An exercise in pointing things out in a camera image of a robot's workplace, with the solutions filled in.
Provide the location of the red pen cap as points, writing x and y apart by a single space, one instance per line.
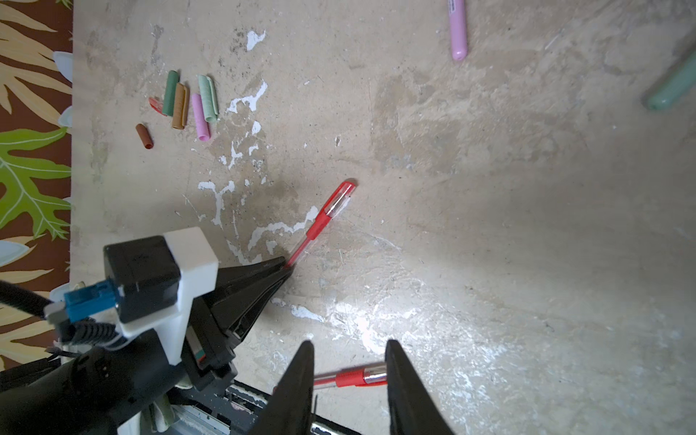
156 105

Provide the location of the pink pen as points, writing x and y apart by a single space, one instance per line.
458 29

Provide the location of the dark green pen cap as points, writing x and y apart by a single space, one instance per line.
170 93

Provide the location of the dark red marker cap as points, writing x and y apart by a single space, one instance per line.
144 136

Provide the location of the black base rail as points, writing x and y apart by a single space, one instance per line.
220 408

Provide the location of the red gel pen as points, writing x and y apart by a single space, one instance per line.
331 209
369 375

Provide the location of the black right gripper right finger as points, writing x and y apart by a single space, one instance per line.
412 410

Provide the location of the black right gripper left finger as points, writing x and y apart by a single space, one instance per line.
289 410

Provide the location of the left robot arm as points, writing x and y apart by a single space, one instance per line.
99 391

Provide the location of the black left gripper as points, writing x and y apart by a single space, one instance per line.
221 320

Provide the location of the light green pen cap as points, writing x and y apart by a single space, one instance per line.
208 96

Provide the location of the light green pen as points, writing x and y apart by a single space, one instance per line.
674 86

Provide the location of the pink pen cap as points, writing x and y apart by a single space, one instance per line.
202 128

